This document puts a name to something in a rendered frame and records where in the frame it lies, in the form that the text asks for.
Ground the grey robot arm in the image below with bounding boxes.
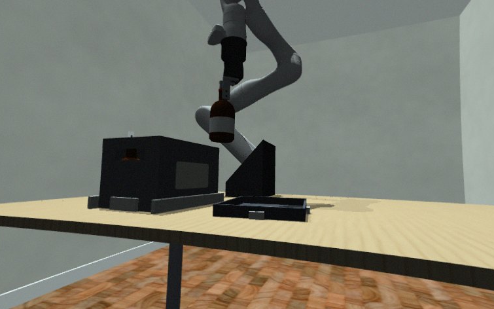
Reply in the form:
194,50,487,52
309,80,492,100
195,0,302,163

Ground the grey bottle crate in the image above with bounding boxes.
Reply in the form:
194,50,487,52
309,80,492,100
98,136,219,212

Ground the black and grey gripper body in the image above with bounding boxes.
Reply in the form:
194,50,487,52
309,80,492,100
207,20,247,85

